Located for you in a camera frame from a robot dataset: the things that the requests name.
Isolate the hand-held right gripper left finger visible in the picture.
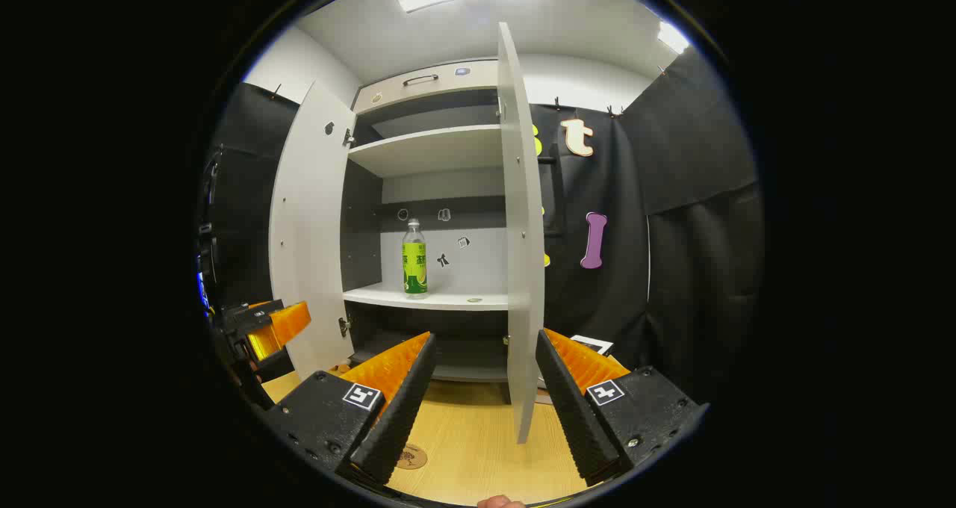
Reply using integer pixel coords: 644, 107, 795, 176
265, 332, 438, 488

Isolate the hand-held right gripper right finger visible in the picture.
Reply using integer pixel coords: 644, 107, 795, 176
536, 329, 709, 486

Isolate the grey cabinet door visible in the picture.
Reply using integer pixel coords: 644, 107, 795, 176
497, 22, 546, 445
267, 80, 358, 380

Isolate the clear bottle with green label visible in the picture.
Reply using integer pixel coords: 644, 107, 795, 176
402, 219, 429, 300

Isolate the grey cabinet with shelves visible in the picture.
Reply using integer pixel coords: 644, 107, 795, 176
340, 58, 557, 404

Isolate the black backdrop cloth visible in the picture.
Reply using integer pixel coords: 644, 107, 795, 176
196, 45, 764, 404

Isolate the small ceiling light panel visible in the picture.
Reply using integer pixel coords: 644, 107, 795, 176
657, 21, 692, 55

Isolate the grey drawer with black handle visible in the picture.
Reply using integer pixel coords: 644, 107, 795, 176
353, 60, 500, 114

